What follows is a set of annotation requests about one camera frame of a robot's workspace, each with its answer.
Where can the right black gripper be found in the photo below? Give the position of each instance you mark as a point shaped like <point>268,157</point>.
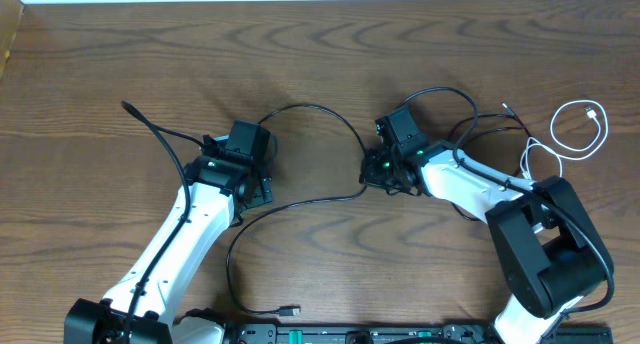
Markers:
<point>368,176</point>

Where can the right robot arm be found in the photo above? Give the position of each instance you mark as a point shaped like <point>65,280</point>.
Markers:
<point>549,250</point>

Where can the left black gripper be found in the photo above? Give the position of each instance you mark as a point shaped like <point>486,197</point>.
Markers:
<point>263,192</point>

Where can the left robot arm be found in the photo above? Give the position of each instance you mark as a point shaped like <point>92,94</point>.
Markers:
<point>228,177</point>

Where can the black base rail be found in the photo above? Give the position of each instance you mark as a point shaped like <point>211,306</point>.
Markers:
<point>262,333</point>

